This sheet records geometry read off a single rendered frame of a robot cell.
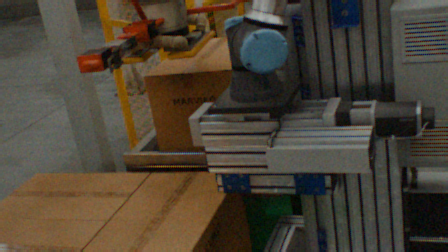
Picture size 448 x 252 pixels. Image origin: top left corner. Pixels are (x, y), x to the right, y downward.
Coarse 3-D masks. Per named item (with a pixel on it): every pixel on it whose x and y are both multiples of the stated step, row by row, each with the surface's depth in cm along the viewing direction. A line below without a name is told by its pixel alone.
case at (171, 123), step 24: (216, 48) 266; (168, 72) 239; (192, 72) 233; (216, 72) 230; (168, 96) 240; (192, 96) 237; (216, 96) 234; (168, 120) 245; (168, 144) 249; (192, 144) 246
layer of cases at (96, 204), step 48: (48, 192) 244; (96, 192) 236; (144, 192) 229; (192, 192) 223; (0, 240) 211; (48, 240) 205; (96, 240) 200; (144, 240) 195; (192, 240) 190; (240, 240) 232
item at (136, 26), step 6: (132, 24) 198; (138, 24) 198; (144, 24) 189; (150, 24) 191; (156, 24) 196; (126, 30) 191; (132, 30) 191; (138, 30) 190; (144, 30) 190; (150, 30) 193; (156, 30) 196; (144, 36) 191; (150, 36) 191; (138, 42) 192
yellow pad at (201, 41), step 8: (208, 32) 229; (192, 40) 219; (200, 40) 217; (208, 40) 223; (176, 48) 210; (192, 48) 207; (200, 48) 211; (168, 56) 205; (176, 56) 204; (184, 56) 203; (192, 56) 203
